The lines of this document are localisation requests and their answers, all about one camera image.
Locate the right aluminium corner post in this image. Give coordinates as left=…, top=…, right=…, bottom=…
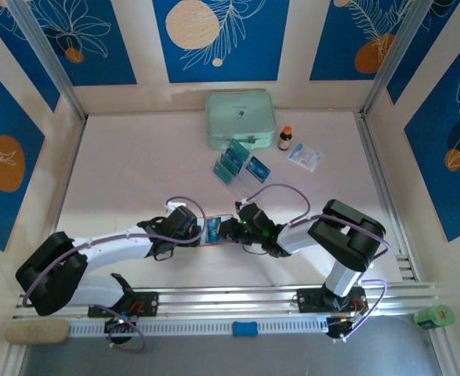
left=359, top=0, right=434, bottom=118

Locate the black controller board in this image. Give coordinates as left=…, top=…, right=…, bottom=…
left=325, top=313, right=368, bottom=344
left=103, top=315, right=139, bottom=345

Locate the clear plastic gauze packet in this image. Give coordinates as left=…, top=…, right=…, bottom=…
left=286, top=142, right=325, bottom=174

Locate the purple cable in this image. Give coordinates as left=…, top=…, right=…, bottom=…
left=21, top=195, right=208, bottom=353
left=243, top=183, right=391, bottom=342

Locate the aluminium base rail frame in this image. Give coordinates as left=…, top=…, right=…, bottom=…
left=12, top=282, right=441, bottom=319

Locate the blue bone-shaped clip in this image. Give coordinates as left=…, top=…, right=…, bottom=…
left=231, top=320, right=259, bottom=338

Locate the black mounting plate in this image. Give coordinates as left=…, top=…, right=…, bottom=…
left=295, top=287, right=368, bottom=314
left=87, top=291, right=161, bottom=319

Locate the orange card holder wallet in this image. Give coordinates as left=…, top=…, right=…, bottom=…
left=196, top=212, right=235, bottom=248

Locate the blue credit card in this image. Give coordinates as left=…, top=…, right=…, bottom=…
left=207, top=216, right=222, bottom=244
left=247, top=155, right=273, bottom=183

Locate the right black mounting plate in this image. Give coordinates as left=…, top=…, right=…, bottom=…
left=295, top=287, right=368, bottom=314

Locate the aluminium table side rail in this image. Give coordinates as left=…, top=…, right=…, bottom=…
left=355, top=111, right=419, bottom=283

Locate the right black controller board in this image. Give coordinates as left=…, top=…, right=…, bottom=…
left=325, top=313, right=368, bottom=344

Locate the clear acrylic card stand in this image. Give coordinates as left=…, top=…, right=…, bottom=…
left=212, top=139, right=273, bottom=197

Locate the teal credit card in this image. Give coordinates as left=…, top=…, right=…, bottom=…
left=212, top=161, right=234, bottom=184
left=219, top=153, right=241, bottom=173
left=227, top=139, right=251, bottom=158

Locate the left black controller board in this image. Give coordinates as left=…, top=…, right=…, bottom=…
left=103, top=315, right=139, bottom=345

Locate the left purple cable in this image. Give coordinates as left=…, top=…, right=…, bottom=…
left=21, top=195, right=208, bottom=353

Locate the aluminium corner post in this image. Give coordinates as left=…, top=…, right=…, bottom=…
left=359, top=0, right=434, bottom=118
left=6, top=0, right=89, bottom=121

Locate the mint green zip pouch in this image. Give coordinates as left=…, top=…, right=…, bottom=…
left=205, top=90, right=277, bottom=151

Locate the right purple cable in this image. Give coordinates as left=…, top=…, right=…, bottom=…
left=243, top=183, right=391, bottom=342

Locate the brown bottle orange cap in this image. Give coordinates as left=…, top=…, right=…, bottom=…
left=277, top=125, right=293, bottom=152

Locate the beige foam block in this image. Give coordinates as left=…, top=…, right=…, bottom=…
left=5, top=318, right=71, bottom=346

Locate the green tape roll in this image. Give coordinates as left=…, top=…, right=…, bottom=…
left=414, top=305, right=457, bottom=329

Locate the white slotted cable duct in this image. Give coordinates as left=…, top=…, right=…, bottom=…
left=68, top=317, right=331, bottom=338

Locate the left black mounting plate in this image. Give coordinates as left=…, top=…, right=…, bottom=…
left=87, top=291, right=161, bottom=319

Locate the left aluminium corner post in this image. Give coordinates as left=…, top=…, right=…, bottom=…
left=6, top=0, right=89, bottom=121

